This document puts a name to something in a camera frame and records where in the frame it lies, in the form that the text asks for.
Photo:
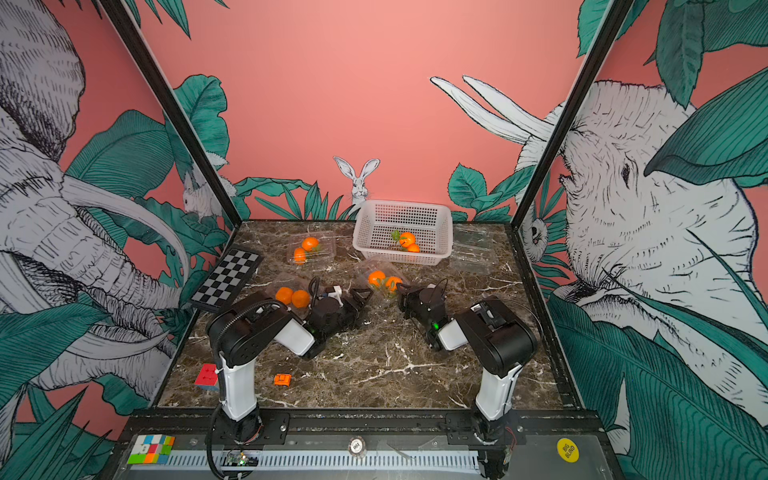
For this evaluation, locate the black white checkerboard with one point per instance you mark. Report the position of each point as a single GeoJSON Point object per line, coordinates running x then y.
{"type": "Point", "coordinates": [228, 277]}

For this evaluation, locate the small orange block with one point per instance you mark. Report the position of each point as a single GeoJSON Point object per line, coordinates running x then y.
{"type": "Point", "coordinates": [283, 380]}

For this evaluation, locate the left orange centre container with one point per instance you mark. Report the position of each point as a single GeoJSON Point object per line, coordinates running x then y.
{"type": "Point", "coordinates": [284, 295]}

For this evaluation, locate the red cube on table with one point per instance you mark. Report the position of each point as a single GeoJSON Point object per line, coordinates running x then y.
{"type": "Point", "coordinates": [207, 378]}

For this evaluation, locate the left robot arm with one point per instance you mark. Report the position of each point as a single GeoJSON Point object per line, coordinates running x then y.
{"type": "Point", "coordinates": [240, 333]}

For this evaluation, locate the colourful cube on rail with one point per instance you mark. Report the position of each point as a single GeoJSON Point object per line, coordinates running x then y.
{"type": "Point", "coordinates": [151, 449]}

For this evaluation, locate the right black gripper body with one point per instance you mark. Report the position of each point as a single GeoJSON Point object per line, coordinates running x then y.
{"type": "Point", "coordinates": [418, 310]}

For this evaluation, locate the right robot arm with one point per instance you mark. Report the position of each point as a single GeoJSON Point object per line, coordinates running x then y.
{"type": "Point", "coordinates": [498, 337]}

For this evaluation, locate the orange with leaf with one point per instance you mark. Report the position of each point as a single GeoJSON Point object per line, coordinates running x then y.
{"type": "Point", "coordinates": [406, 239]}

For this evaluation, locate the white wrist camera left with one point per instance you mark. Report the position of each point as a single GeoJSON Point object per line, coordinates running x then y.
{"type": "Point", "coordinates": [335, 292]}

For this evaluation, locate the yellow round sticker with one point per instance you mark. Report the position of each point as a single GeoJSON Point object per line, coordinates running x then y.
{"type": "Point", "coordinates": [568, 450]}

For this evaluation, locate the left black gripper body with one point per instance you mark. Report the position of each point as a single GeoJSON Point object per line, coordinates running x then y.
{"type": "Point", "coordinates": [346, 317]}

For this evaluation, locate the right orange centre container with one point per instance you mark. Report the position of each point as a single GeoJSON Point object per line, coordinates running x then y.
{"type": "Point", "coordinates": [301, 299]}

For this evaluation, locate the white plastic basket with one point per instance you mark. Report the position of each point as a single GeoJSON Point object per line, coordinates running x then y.
{"type": "Point", "coordinates": [380, 223]}

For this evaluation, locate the small circuit board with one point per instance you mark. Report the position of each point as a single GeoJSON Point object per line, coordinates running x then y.
{"type": "Point", "coordinates": [240, 459]}

